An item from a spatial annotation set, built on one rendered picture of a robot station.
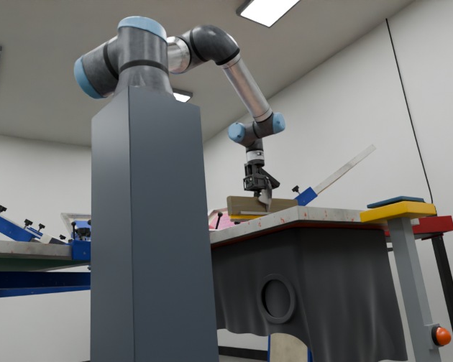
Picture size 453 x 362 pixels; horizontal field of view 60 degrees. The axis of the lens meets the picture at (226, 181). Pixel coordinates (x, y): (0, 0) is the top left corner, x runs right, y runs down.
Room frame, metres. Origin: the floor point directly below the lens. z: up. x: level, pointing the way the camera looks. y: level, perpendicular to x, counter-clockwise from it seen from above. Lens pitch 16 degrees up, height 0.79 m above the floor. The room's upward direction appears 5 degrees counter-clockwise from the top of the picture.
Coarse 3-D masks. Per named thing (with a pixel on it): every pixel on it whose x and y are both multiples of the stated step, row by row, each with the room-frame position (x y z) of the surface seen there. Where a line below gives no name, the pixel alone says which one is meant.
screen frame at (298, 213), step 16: (288, 208) 1.05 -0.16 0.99; (304, 208) 1.03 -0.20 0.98; (320, 208) 1.07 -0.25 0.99; (336, 208) 1.11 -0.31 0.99; (240, 224) 1.22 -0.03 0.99; (256, 224) 1.16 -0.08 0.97; (272, 224) 1.10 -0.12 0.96; (288, 224) 1.09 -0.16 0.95; (368, 224) 1.24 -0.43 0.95; (384, 224) 1.27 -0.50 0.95; (416, 224) 1.35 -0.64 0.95; (224, 240) 1.30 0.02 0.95
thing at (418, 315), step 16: (384, 208) 0.93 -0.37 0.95; (400, 208) 0.90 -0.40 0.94; (416, 208) 0.91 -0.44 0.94; (432, 208) 0.96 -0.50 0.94; (400, 224) 0.96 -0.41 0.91; (400, 240) 0.96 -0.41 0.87; (400, 256) 0.97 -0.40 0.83; (416, 256) 0.97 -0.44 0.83; (400, 272) 0.98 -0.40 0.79; (416, 272) 0.96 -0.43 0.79; (416, 288) 0.95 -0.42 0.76; (416, 304) 0.96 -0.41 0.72; (416, 320) 0.96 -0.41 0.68; (416, 336) 0.97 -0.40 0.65; (416, 352) 0.98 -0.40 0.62; (432, 352) 0.96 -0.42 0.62
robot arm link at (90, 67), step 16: (192, 32) 1.10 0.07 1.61; (96, 48) 0.83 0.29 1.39; (176, 48) 1.08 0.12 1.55; (192, 48) 1.12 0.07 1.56; (80, 64) 0.85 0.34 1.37; (96, 64) 0.82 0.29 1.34; (176, 64) 1.10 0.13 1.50; (192, 64) 1.16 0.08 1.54; (80, 80) 0.87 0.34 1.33; (96, 80) 0.85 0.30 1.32; (112, 80) 0.85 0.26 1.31; (96, 96) 0.91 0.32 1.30
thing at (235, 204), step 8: (232, 200) 1.45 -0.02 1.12; (240, 200) 1.47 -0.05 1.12; (248, 200) 1.49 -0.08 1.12; (256, 200) 1.52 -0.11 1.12; (272, 200) 1.57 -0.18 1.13; (280, 200) 1.59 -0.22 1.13; (288, 200) 1.62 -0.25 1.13; (296, 200) 1.65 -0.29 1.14; (232, 208) 1.45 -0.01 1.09; (240, 208) 1.47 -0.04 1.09; (248, 208) 1.49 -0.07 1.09; (256, 208) 1.51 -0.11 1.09; (264, 208) 1.54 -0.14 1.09; (272, 208) 1.56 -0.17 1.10; (280, 208) 1.59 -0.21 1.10
